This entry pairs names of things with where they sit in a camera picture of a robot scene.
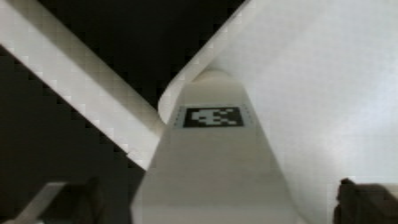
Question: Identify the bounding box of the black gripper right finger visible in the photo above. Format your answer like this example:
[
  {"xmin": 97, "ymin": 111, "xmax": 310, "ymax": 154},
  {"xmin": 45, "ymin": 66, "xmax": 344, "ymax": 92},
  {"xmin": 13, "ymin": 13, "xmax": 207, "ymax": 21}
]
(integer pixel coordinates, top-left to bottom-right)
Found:
[{"xmin": 331, "ymin": 178, "xmax": 398, "ymax": 224}]

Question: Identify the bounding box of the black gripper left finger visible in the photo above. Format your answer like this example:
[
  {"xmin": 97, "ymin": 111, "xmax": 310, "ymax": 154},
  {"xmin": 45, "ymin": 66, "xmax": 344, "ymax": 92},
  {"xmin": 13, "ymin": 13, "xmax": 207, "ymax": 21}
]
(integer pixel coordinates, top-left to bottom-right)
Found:
[{"xmin": 10, "ymin": 178, "xmax": 104, "ymax": 224}]

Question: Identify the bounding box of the white desk leg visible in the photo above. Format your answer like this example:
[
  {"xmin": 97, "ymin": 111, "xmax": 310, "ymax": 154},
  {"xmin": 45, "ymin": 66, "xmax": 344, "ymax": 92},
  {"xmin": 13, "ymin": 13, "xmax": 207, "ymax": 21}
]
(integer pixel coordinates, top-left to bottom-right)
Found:
[{"xmin": 131, "ymin": 70, "xmax": 305, "ymax": 224}]

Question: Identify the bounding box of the white desk top panel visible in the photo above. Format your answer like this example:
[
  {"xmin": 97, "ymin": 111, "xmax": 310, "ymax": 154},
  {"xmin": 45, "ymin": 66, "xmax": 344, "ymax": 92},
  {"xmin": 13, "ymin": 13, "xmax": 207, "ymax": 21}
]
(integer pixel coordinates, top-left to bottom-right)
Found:
[{"xmin": 157, "ymin": 0, "xmax": 398, "ymax": 224}]

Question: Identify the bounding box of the white U-shaped fixture frame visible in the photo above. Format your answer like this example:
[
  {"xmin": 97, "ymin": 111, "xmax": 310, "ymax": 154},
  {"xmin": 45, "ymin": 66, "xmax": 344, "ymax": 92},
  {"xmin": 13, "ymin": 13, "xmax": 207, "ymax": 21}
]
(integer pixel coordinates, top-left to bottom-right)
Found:
[{"xmin": 0, "ymin": 0, "xmax": 163, "ymax": 167}]

